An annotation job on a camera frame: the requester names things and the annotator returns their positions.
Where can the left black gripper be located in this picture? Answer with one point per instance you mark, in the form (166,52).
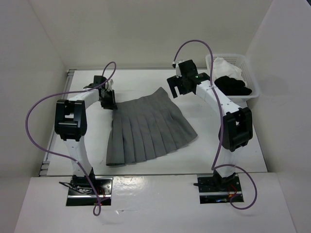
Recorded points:
(112,104)

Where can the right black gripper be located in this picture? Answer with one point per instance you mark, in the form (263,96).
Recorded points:
(173,82)

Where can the grey pleated skirt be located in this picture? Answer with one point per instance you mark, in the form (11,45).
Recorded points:
(147,128)

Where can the black skirt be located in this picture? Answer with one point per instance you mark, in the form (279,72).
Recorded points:
(232,87)

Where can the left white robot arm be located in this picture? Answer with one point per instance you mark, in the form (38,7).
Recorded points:
(71,124)

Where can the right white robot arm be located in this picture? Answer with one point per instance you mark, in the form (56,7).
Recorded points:
(236,128)

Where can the white folded cloth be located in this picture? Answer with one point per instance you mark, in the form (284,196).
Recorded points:
(223,68)

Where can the white plastic basket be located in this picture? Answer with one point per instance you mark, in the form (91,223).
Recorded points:
(247,74)

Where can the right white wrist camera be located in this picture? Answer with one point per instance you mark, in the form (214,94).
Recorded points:
(176,66)

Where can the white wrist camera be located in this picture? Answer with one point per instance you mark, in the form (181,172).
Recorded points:
(176,66)
(109,84)

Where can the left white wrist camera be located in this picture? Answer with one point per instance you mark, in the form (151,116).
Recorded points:
(109,84)

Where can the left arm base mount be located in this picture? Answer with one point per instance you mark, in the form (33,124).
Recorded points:
(81,194)

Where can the aluminium table edge rail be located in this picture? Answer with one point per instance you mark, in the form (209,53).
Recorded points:
(58,116)

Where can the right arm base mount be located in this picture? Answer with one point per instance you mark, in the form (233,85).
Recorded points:
(211,193)

